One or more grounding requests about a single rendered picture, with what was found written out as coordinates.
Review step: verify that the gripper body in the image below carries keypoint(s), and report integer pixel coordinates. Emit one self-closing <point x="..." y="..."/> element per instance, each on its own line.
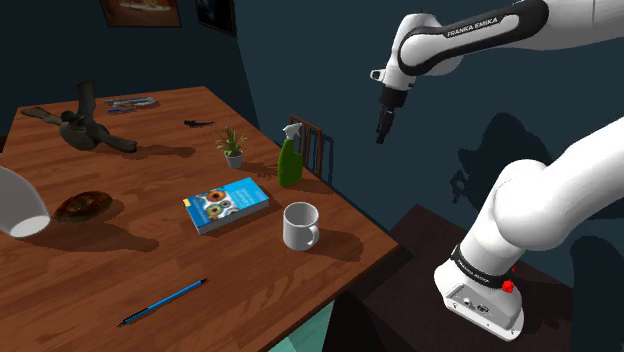
<point x="388" y="105"/>

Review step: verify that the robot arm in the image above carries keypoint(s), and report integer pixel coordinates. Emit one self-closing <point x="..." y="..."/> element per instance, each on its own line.
<point x="531" y="204"/>

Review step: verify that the wooden chair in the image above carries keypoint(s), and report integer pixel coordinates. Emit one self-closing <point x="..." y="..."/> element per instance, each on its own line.
<point x="312" y="144"/>

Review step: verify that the green spray bottle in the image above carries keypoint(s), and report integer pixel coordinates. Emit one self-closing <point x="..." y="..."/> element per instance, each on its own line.
<point x="290" y="163"/>

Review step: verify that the white mug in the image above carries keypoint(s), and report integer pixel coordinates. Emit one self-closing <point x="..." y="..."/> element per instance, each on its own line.
<point x="300" y="226"/>

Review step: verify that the small potted plant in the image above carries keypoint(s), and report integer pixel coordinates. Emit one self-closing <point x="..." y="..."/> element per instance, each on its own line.
<point x="233" y="146"/>

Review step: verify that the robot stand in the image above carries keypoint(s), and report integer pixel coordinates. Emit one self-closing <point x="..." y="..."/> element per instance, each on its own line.
<point x="419" y="273"/>

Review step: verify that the blue book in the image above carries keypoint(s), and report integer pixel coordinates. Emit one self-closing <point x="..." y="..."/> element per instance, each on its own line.
<point x="229" y="204"/>

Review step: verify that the small black figure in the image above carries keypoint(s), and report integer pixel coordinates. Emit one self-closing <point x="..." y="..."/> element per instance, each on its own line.
<point x="197" y="123"/>

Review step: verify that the wooden table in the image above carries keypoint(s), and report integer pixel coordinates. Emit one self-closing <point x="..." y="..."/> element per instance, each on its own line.
<point x="146" y="263"/>

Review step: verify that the blue pen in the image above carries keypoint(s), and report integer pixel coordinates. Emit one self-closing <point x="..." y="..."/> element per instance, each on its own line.
<point x="163" y="301"/>

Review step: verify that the brown round bread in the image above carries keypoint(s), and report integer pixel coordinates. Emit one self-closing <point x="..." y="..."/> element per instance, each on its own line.
<point x="82" y="206"/>

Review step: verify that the white lamp shade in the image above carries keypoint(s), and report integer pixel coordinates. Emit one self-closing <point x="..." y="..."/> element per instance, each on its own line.
<point x="17" y="207"/>

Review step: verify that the dark framed wall picture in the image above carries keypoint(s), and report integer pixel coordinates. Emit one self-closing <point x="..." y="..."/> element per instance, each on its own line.
<point x="217" y="14"/>

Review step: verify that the brown framed wall picture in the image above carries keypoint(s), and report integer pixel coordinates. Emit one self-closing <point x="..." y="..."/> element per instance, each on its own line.
<point x="141" y="12"/>

